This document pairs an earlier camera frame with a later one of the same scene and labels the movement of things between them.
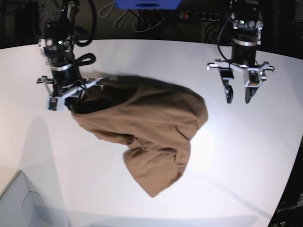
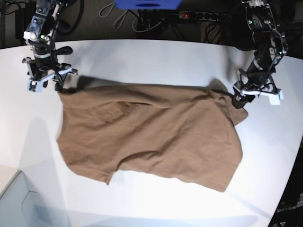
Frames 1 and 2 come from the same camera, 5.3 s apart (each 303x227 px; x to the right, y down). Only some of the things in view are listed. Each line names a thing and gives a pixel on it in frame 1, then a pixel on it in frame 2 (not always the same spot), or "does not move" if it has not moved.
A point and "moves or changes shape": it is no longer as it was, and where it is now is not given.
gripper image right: [227, 68] → [256, 81]
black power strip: [199, 15] does not move
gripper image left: [60, 96] → [41, 69]
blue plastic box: [148, 4] does not move
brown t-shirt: [159, 117] moves or changes shape
